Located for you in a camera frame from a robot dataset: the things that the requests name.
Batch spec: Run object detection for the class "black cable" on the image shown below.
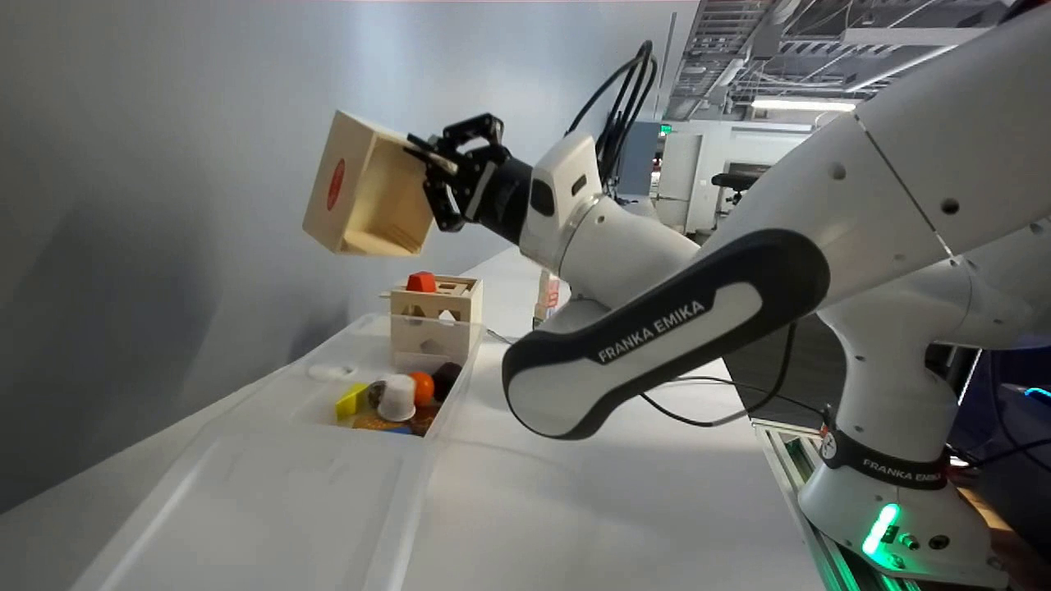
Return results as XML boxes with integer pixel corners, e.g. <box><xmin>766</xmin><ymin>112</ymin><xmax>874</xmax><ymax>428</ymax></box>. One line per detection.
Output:
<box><xmin>561</xmin><ymin>40</ymin><xmax>664</xmax><ymax>148</ymax></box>
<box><xmin>639</xmin><ymin>323</ymin><xmax>803</xmax><ymax>434</ymax></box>

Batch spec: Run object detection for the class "white cylinder block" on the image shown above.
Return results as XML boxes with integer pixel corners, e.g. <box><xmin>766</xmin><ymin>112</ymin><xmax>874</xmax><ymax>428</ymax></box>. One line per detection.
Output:
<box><xmin>376</xmin><ymin>373</ymin><xmax>422</xmax><ymax>428</ymax></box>

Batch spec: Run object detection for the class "yellow block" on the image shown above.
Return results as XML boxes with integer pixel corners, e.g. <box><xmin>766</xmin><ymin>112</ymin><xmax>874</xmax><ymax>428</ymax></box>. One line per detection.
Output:
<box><xmin>332</xmin><ymin>383</ymin><xmax>376</xmax><ymax>425</ymax></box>

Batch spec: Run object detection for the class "wooden shape sorter cube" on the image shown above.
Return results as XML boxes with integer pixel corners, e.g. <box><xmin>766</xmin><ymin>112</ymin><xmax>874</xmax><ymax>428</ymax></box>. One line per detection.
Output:
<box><xmin>387</xmin><ymin>274</ymin><xmax>488</xmax><ymax>374</ymax></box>

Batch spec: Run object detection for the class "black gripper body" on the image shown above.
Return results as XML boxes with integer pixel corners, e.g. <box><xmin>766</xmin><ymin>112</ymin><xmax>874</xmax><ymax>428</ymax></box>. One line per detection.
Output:
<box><xmin>469</xmin><ymin>152</ymin><xmax>536</xmax><ymax>244</ymax></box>

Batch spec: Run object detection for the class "tall wooden block red label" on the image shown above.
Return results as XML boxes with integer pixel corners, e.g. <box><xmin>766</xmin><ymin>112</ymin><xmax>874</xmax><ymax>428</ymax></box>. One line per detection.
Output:
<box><xmin>536</xmin><ymin>266</ymin><xmax>569</xmax><ymax>326</ymax></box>

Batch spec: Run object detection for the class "small wooden box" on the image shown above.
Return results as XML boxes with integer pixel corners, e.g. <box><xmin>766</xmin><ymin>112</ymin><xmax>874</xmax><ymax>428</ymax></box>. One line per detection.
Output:
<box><xmin>302</xmin><ymin>108</ymin><xmax>437</xmax><ymax>259</ymax></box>

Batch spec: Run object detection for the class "clear plastic container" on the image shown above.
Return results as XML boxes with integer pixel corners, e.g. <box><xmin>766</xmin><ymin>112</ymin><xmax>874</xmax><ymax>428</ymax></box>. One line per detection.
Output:
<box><xmin>232</xmin><ymin>315</ymin><xmax>478</xmax><ymax>446</ymax></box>

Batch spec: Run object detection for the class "ceiling light strip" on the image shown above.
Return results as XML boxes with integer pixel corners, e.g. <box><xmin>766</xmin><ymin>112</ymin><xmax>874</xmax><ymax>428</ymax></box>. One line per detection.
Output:
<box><xmin>749</xmin><ymin>95</ymin><xmax>864</xmax><ymax>114</ymax></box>

